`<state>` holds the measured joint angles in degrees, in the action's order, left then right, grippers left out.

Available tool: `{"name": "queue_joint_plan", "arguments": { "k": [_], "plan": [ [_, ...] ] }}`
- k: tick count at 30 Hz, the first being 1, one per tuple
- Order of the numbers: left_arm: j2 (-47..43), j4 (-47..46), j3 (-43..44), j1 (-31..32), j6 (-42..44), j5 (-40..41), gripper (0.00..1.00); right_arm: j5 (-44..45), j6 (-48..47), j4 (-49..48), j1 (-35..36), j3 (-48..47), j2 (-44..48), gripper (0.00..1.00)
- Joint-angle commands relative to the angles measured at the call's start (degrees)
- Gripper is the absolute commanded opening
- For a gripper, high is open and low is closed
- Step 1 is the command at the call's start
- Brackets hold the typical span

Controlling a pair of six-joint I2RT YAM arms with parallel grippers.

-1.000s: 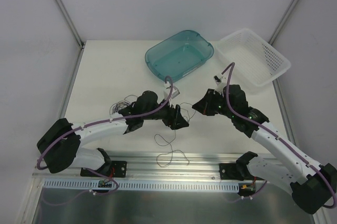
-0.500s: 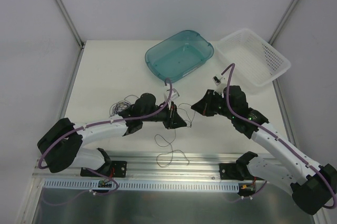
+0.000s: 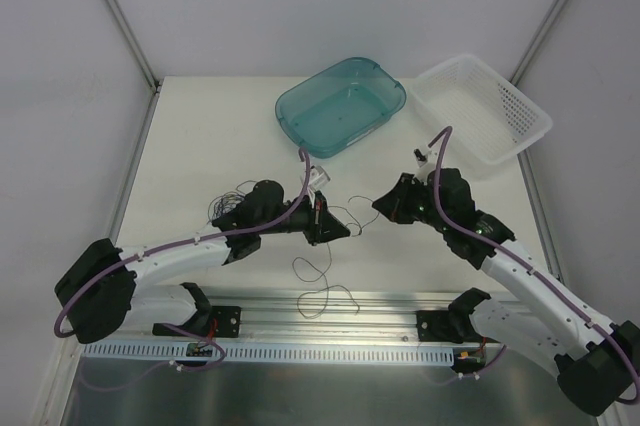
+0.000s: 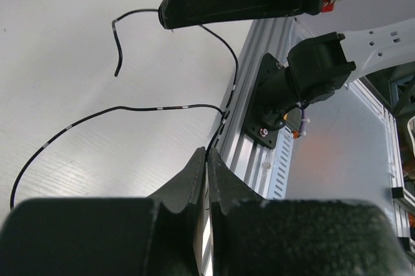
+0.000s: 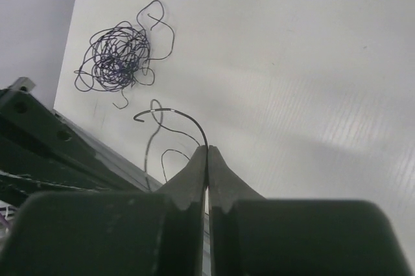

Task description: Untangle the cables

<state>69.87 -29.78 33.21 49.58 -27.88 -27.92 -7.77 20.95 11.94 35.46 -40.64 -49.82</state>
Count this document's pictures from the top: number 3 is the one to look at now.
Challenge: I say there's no aluminium mounting rail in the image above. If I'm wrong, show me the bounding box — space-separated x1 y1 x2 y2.
64 286 599 342

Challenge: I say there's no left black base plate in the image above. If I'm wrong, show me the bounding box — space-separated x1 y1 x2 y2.
152 305 242 338

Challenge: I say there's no right aluminium frame post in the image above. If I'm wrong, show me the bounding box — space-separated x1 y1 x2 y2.
509 0 570 86

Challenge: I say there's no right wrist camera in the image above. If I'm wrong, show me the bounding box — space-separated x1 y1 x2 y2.
413 146 436 169

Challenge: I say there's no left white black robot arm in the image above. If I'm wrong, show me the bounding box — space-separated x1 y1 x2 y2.
54 180 350 344

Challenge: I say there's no white perforated plastic basket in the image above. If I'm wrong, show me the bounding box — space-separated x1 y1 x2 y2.
407 54 553 180

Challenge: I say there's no left aluminium frame post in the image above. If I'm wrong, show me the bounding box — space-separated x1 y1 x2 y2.
102 0 161 92

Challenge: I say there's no thin tangled cable bundle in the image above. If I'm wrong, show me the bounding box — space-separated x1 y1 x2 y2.
207 180 261 225

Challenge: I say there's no white slotted cable duct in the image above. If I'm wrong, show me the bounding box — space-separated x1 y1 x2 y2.
83 339 454 367

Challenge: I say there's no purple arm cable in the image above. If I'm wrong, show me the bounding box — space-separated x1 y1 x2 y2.
425 126 636 405
52 146 314 338

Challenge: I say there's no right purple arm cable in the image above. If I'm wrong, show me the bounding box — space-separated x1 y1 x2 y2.
425 126 636 405

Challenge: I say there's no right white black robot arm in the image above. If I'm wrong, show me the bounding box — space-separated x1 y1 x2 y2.
373 168 639 417

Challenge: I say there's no teal transparent plastic tub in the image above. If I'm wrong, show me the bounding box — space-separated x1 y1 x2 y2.
275 57 407 159

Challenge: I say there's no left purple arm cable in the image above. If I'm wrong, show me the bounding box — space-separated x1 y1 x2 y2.
52 146 314 338

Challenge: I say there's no aluminium frame post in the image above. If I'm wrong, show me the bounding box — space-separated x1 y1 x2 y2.
509 0 570 86
102 0 161 92

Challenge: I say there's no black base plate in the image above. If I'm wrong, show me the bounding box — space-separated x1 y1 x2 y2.
415 310 483 344
152 305 242 338

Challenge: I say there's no thin black cable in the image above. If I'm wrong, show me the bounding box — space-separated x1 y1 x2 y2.
292 194 384 320

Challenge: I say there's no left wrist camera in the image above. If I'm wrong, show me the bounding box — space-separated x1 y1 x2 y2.
307 165 331 194

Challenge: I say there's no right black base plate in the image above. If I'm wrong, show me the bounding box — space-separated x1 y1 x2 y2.
415 310 483 344

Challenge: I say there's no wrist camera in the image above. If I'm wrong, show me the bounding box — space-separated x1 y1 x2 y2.
413 146 436 169
307 165 331 194

